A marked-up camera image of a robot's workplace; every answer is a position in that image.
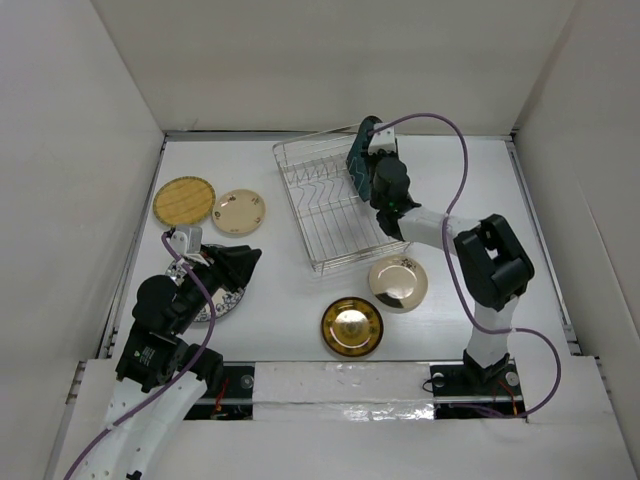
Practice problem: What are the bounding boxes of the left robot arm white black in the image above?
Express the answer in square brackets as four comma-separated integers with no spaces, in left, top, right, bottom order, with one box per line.
[65,245,262,479]

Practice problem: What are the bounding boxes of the glossy cream plate black motif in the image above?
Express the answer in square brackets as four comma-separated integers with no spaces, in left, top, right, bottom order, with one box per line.
[368,255,429,313]

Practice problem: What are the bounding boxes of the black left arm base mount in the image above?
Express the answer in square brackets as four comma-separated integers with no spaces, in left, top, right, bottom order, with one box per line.
[185,362,255,421]

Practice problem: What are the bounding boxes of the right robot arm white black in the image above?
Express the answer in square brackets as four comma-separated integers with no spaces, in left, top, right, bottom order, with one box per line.
[346,147,535,393]

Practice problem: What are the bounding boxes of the yellow woven round plate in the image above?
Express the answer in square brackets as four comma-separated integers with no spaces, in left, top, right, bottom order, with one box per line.
[152,176,216,227]

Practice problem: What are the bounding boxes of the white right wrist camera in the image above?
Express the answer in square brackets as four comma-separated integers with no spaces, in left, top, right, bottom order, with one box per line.
[367,127,397,155]

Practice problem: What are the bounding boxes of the silver wire dish rack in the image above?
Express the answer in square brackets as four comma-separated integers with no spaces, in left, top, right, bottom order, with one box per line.
[272,124,409,275]

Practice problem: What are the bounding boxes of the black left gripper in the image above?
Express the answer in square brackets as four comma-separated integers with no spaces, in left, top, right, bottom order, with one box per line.
[172,241,261,332]

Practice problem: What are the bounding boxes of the blue white floral plate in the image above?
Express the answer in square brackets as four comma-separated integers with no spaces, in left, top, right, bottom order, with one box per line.
[165,244,245,324]

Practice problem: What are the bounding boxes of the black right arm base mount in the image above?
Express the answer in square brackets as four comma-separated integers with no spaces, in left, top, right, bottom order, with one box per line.
[421,359,525,420]

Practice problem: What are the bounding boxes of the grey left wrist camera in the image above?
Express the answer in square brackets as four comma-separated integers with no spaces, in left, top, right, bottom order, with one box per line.
[169,224,203,256]

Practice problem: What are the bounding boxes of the cream plate with red marks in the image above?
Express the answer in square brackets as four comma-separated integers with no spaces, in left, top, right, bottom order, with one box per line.
[212,189,267,236]

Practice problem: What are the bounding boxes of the dark teal square plate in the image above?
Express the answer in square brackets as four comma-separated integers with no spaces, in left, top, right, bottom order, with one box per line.
[346,116,382,202]

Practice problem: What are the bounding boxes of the gold brown patterned plate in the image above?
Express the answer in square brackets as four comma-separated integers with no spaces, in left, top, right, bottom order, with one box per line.
[320,297,384,358]

